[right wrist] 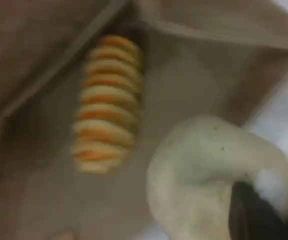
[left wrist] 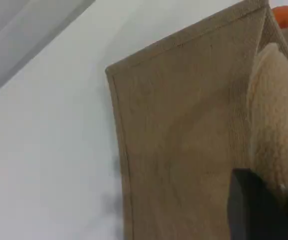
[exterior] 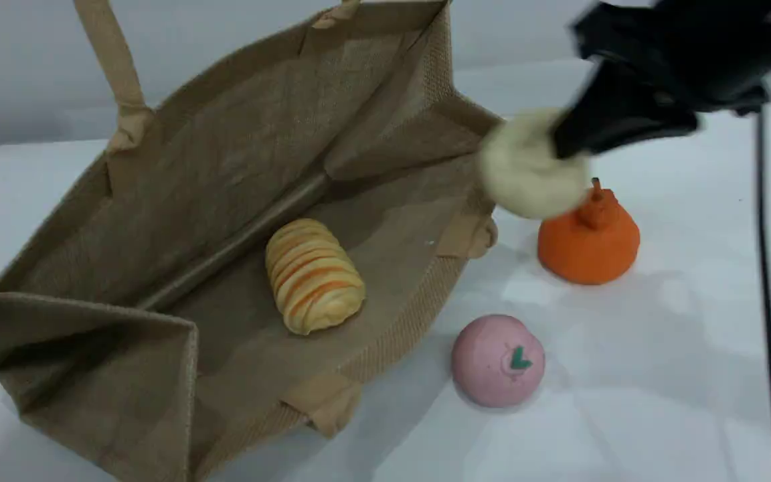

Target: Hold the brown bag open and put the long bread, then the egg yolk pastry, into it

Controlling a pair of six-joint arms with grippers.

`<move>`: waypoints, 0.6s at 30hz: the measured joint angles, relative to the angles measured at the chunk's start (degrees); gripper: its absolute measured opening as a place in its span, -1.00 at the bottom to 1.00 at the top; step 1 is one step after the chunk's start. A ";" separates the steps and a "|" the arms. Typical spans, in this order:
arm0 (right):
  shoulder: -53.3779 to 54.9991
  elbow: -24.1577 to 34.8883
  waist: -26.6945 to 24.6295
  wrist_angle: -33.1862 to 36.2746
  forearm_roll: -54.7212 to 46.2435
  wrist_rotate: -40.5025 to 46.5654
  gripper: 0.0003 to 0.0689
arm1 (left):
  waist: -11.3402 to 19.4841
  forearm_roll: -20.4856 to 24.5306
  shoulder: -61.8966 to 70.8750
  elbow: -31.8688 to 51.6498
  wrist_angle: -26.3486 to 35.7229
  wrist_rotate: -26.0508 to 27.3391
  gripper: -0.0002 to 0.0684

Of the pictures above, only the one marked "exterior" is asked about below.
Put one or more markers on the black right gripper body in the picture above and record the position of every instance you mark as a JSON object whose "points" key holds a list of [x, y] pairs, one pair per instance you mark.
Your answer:
{"points": [[713, 47]]}

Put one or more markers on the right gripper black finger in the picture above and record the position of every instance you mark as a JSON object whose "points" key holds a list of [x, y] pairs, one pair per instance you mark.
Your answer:
{"points": [[620, 114]]}

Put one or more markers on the brown jute tote bag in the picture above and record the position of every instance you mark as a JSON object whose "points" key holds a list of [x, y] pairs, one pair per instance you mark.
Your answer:
{"points": [[225, 134]]}

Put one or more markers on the pink peach shaped bun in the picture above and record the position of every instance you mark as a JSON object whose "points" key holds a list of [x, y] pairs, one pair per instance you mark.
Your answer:
{"points": [[492, 365]]}

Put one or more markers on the orange persimmon shaped pastry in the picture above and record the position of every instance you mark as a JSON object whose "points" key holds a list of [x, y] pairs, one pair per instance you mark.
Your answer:
{"points": [[589, 248]]}

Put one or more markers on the cream egg yolk pastry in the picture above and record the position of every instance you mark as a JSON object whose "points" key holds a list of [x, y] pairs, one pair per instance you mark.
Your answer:
{"points": [[519, 181]]}

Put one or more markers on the long striped bread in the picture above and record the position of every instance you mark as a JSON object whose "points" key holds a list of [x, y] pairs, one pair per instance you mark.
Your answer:
{"points": [[315, 281]]}

